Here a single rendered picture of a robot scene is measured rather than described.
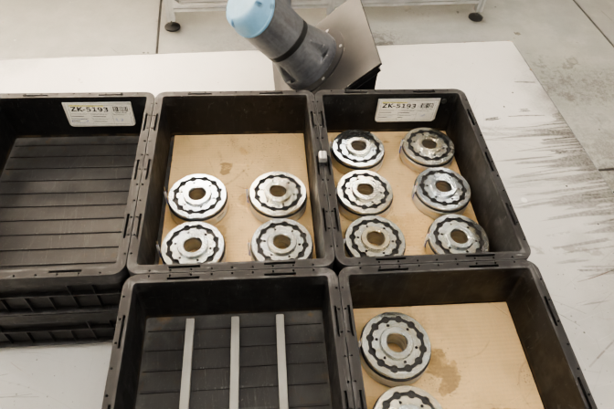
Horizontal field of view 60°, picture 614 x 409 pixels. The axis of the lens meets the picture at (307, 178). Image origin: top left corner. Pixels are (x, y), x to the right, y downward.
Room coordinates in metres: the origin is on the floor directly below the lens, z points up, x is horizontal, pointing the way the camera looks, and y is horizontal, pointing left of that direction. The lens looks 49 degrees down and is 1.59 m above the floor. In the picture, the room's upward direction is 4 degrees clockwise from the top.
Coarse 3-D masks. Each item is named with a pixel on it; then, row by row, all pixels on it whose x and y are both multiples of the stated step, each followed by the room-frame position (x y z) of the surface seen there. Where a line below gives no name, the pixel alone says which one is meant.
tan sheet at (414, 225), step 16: (384, 144) 0.78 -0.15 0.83; (384, 160) 0.74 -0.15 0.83; (400, 160) 0.74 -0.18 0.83; (336, 176) 0.68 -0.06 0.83; (384, 176) 0.69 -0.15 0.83; (400, 176) 0.69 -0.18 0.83; (416, 176) 0.70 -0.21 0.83; (400, 192) 0.65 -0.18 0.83; (400, 208) 0.61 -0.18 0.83; (416, 208) 0.62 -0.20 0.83; (400, 224) 0.58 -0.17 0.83; (416, 224) 0.58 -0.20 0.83; (416, 240) 0.55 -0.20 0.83
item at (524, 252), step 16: (320, 96) 0.80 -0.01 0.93; (336, 96) 0.81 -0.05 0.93; (352, 96) 0.81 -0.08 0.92; (368, 96) 0.81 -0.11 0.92; (384, 96) 0.82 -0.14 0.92; (464, 96) 0.83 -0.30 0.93; (320, 112) 0.75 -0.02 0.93; (464, 112) 0.78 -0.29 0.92; (320, 128) 0.71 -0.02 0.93; (480, 144) 0.69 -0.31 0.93; (496, 176) 0.62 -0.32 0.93; (496, 192) 0.59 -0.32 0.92; (336, 208) 0.52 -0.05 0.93; (512, 208) 0.55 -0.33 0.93; (336, 224) 0.50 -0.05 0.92; (512, 224) 0.52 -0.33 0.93; (336, 240) 0.46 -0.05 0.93; (336, 256) 0.44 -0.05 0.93; (400, 256) 0.44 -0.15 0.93; (416, 256) 0.45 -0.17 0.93; (432, 256) 0.45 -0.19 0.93; (448, 256) 0.45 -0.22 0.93; (464, 256) 0.45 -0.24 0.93; (480, 256) 0.46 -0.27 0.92; (496, 256) 0.46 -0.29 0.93; (512, 256) 0.46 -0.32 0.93; (528, 256) 0.46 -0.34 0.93
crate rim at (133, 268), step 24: (168, 96) 0.76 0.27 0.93; (192, 96) 0.77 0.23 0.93; (216, 96) 0.78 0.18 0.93; (240, 96) 0.78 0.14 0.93; (264, 96) 0.79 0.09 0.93; (288, 96) 0.79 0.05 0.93; (312, 96) 0.79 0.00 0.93; (312, 120) 0.74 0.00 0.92; (312, 144) 0.66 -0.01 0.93; (144, 168) 0.58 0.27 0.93; (144, 192) 0.53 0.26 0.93; (144, 216) 0.48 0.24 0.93; (168, 264) 0.40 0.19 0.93; (192, 264) 0.40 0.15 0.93; (216, 264) 0.41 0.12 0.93; (240, 264) 0.41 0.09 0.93; (264, 264) 0.42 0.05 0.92; (288, 264) 0.42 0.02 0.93; (312, 264) 0.42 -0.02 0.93
